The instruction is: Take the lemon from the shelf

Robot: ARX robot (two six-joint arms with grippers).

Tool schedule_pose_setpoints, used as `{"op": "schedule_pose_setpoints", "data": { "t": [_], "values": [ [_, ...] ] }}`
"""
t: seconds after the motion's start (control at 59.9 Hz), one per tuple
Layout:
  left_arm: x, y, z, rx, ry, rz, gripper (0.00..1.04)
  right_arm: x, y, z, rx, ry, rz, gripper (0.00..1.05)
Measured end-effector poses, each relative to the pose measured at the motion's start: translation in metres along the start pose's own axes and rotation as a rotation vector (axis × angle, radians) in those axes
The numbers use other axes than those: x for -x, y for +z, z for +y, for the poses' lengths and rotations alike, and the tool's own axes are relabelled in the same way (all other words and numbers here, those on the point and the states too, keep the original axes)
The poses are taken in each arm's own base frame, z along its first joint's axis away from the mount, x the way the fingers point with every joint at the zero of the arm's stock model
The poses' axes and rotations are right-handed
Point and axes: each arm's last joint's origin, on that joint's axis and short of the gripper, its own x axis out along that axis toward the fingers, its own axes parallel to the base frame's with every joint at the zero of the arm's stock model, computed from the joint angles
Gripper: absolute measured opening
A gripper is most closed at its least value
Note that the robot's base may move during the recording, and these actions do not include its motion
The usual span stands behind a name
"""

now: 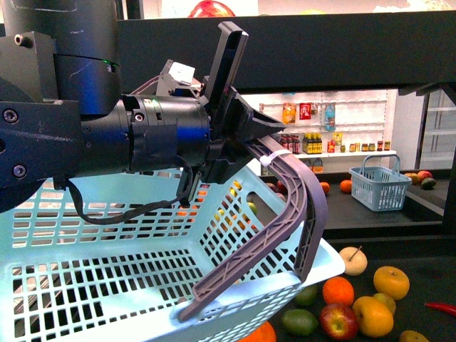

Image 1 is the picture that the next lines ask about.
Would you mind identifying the black metal fruit shelf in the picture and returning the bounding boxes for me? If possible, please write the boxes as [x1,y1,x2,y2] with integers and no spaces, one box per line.
[120,11,455,341]

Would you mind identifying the light turquoise shopping basket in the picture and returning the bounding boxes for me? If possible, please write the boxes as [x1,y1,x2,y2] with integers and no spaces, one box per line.
[1,168,344,341]

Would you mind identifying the red chili pepper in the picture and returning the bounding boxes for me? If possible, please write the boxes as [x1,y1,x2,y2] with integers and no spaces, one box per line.
[425,302,456,317]

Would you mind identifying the black cable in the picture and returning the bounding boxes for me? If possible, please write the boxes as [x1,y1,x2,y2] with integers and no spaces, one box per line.
[63,165,195,226]

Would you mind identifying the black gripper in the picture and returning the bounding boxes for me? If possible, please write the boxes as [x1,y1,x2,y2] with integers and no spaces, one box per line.
[156,21,284,184]

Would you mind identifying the large orange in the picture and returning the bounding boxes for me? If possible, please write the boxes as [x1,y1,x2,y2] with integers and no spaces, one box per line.
[238,321,276,342]

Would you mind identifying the white goods shelf right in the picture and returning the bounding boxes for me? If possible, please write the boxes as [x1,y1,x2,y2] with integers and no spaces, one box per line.
[245,90,397,173]

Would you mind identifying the small orange mandarin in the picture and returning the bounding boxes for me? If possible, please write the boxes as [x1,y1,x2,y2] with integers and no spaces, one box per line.
[322,276,355,307]

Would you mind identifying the green avocado upper centre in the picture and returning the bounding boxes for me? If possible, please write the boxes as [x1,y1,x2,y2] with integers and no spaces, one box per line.
[294,284,318,307]

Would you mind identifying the red yellow apple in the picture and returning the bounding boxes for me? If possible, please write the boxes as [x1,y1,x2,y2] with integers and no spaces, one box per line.
[319,304,358,341]

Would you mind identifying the white pear with stem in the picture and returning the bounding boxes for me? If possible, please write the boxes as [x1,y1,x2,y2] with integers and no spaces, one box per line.
[339,246,368,276]

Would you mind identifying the large red apple top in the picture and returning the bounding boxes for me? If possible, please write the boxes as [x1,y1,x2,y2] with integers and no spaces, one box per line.
[187,1,236,18]

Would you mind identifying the small blue basket far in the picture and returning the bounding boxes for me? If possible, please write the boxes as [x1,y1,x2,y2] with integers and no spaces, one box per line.
[349,153,413,212]

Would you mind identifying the white zip tie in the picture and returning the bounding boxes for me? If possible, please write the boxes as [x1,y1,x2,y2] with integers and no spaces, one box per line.
[259,149,291,167]

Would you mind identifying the golden yellow apple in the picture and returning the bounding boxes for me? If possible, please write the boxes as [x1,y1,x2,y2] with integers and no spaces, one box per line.
[373,266,410,301]

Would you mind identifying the green avocado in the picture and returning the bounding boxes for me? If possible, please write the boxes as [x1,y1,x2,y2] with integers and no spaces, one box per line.
[294,284,318,307]
[281,309,318,337]

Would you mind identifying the small green yellow fruit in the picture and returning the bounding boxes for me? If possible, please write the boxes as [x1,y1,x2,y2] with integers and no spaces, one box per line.
[373,293,396,316]

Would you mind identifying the green avocado lower centre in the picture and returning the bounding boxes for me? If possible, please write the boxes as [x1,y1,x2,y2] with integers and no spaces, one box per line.
[281,309,318,337]

